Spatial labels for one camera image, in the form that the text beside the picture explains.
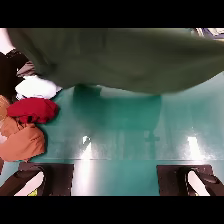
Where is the dark green garment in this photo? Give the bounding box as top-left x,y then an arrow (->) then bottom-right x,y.
6,28 -> 224,95

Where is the red garment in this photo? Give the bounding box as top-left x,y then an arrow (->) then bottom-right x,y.
6,97 -> 61,125

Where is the white garment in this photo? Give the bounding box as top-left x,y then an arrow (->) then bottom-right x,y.
14,74 -> 64,101

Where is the orange garment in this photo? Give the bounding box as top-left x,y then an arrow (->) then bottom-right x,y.
0,94 -> 47,163

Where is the black garment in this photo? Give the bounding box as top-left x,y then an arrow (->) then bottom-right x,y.
0,49 -> 30,102

